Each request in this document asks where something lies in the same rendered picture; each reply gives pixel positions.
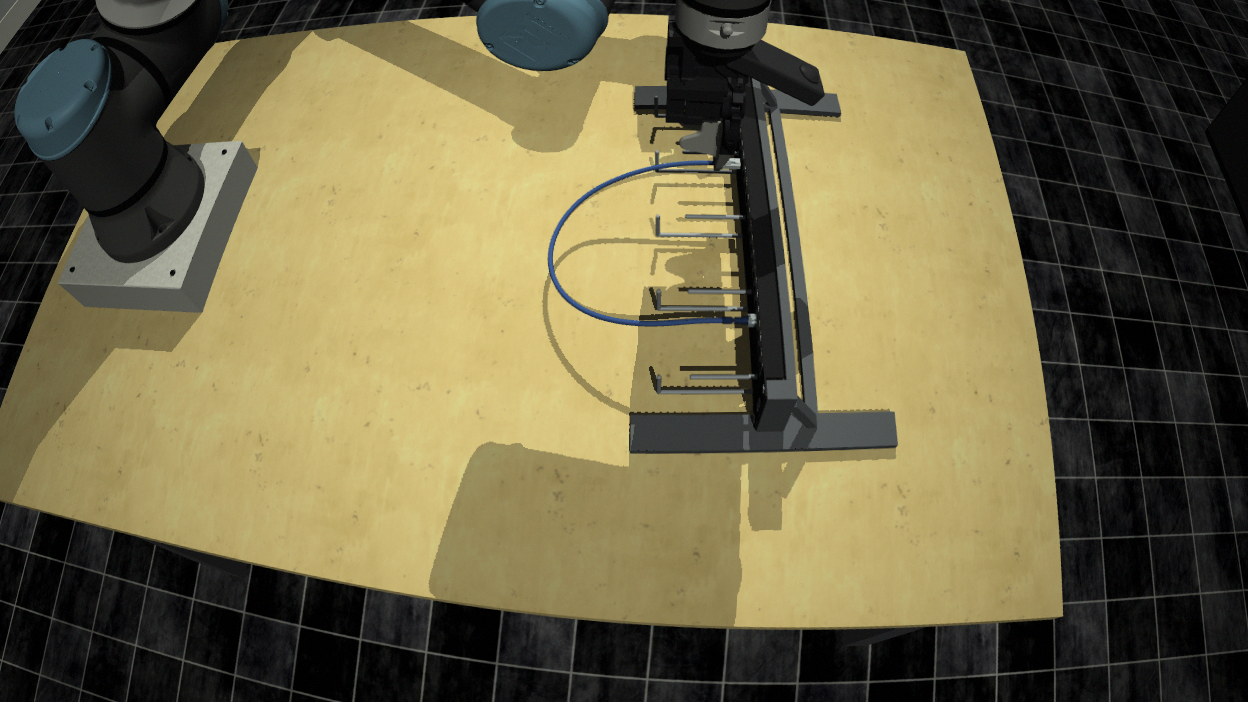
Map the blue network cable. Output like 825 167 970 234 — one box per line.
548 161 734 326

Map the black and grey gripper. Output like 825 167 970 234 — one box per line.
664 15 754 171

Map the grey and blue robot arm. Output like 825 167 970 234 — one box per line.
14 0 825 264

